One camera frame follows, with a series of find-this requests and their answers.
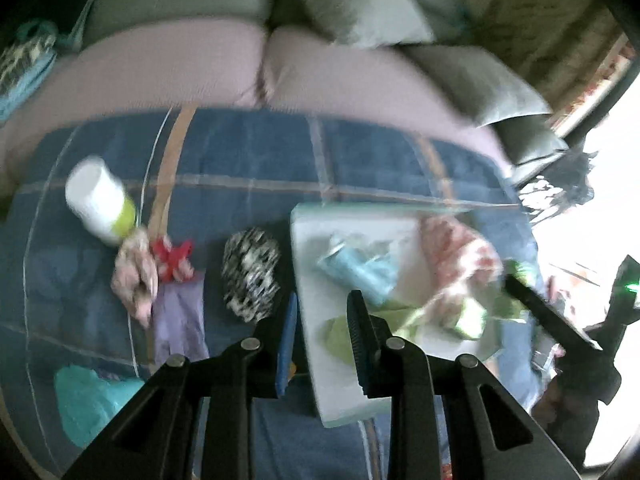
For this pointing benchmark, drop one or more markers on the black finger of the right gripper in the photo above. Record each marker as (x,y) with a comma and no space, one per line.
(623,303)
(550,314)

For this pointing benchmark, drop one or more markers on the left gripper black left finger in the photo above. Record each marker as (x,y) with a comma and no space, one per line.
(272,365)

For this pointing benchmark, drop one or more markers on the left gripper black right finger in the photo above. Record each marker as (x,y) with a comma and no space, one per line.
(377,352)

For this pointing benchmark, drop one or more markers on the blue face mask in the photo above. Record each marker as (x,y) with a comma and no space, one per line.
(357,264)

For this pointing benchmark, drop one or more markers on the green tissue pack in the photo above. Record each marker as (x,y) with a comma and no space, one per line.
(469,306)

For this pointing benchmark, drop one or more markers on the leopard print scrunchie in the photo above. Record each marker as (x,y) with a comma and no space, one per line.
(249,268)

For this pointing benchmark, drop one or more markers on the pink white fuzzy cloth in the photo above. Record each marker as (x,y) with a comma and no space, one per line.
(453,252)

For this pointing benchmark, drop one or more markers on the pink cream fabric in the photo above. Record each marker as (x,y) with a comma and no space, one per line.
(135,278)

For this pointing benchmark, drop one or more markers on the teal rimmed white tray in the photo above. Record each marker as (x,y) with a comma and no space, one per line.
(323,302)

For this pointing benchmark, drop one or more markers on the blue plaid tablecloth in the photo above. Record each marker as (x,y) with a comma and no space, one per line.
(203,174)

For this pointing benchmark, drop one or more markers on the teal plastic toy box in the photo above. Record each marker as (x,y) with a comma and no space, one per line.
(88,401)

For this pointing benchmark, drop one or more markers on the white medicine bottle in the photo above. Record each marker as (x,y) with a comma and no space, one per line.
(100,201)

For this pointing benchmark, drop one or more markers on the grey throw pillow small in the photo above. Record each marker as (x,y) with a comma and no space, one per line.
(478,83)

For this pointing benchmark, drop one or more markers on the pink sofa seat cover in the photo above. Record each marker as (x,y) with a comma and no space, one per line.
(233,63)

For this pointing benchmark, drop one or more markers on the patterned curtain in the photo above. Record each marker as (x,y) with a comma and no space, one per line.
(557,46)

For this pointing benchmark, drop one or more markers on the grey throw pillow large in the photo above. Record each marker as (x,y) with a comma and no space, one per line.
(369,24)

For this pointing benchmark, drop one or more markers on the blue patterned cushion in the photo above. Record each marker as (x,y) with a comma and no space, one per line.
(26,63)

